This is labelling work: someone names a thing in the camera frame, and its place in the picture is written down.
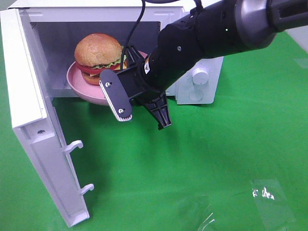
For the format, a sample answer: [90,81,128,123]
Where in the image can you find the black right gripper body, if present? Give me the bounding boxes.
[118,36,204,101]

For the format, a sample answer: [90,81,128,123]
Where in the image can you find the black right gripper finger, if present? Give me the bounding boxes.
[141,93,172,130]
[125,46,147,68]

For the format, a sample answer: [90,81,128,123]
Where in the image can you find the toy hamburger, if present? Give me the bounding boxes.
[74,33,128,85]

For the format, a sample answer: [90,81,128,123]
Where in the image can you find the round white door-release button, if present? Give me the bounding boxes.
[189,90,204,102]

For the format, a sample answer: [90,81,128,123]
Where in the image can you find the pink ceramic plate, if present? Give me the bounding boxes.
[66,50,148,106]

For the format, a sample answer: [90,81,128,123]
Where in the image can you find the white microwave door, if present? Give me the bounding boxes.
[0,8,94,227]

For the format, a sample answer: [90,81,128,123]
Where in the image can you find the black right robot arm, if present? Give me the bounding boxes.
[114,0,308,129]

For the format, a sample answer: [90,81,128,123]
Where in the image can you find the lower white timer knob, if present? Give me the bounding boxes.
[192,68,209,85]

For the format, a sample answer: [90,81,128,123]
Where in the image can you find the white microwave oven body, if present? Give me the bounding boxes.
[8,0,223,104]

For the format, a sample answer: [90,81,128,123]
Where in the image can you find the clear tape patch centre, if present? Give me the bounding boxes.
[178,194,216,231]

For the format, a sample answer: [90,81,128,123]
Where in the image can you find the clear tape patch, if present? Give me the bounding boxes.
[251,179,296,231]
[178,194,216,231]

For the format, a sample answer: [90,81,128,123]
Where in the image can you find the clear tape patch right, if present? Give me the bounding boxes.
[251,179,296,231]

